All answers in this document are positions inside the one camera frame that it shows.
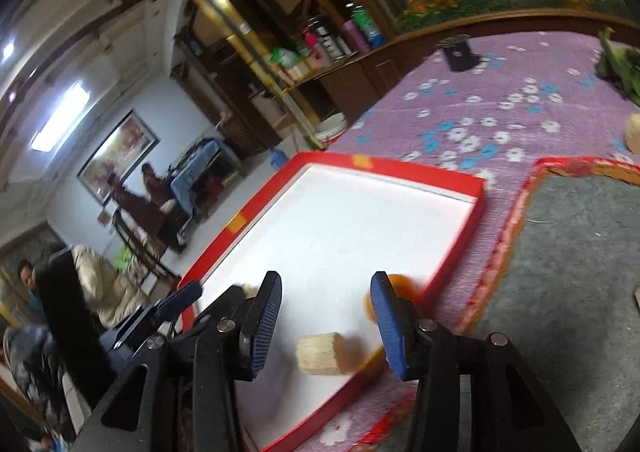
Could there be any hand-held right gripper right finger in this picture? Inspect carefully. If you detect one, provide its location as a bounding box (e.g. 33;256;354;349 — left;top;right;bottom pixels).
369;271;582;452

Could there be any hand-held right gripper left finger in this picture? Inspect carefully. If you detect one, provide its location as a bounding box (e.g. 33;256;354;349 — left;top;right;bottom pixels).
52;271;284;452

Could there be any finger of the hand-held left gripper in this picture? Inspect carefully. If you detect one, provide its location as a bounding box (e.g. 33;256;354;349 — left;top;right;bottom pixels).
99;306;168;368
152;281;205;325

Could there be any orange tangerine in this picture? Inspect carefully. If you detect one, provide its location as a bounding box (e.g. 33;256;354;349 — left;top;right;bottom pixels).
364;273;422;323

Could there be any beige cut block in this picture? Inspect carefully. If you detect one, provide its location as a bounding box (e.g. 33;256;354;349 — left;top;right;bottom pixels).
295;331;363;377

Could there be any red tray with white inside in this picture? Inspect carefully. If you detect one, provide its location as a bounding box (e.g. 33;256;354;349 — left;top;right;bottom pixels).
176;151;488;452

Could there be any beige sofa cushion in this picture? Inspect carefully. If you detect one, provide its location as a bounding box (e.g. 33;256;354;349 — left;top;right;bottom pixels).
71;244;152;329

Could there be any dark blue cloth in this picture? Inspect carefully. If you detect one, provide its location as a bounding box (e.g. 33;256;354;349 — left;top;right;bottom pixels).
0;323;68;435

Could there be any wooden chair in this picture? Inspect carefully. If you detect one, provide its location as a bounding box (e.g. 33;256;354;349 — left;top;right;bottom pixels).
110;208;182;289

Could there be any table with blue cloth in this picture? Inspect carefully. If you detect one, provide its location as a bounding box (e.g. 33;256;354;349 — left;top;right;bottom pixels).
169;138;222;215

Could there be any grey mat with red border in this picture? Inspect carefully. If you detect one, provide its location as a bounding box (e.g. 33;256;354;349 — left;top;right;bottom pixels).
460;157;640;452

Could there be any ceiling light panel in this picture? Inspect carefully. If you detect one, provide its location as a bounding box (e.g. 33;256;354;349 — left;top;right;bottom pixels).
30;82;92;153

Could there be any white bucket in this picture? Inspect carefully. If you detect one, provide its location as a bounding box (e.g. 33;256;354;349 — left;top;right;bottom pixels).
313;112;349;141

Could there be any purple floral blanket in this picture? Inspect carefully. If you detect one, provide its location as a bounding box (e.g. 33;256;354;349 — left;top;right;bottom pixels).
240;29;640;452

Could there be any green bag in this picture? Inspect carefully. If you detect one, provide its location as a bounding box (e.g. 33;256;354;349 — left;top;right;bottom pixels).
269;46;301;70

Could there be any small black box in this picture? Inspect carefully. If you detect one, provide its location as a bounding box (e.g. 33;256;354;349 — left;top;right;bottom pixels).
435;33;482;73

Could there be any wooden cabinet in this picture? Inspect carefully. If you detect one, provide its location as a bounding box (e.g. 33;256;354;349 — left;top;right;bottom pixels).
169;0;401;155

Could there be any black and silver thermos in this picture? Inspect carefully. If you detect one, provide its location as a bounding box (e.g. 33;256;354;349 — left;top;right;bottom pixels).
309;16;352;64

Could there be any purple bottle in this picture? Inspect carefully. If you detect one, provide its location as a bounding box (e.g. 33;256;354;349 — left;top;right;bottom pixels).
341;19;368;53

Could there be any green bottle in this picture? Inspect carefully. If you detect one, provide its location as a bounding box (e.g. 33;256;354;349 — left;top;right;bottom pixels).
350;2;385;49

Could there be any beige lumpy piece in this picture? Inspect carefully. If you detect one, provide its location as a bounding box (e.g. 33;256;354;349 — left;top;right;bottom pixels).
624;113;640;154

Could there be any green leafy vegetable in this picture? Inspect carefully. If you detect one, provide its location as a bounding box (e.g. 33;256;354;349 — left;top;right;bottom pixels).
594;27;640;105

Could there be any framed wall painting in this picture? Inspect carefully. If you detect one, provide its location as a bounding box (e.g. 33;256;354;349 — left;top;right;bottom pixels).
76;108;161;206

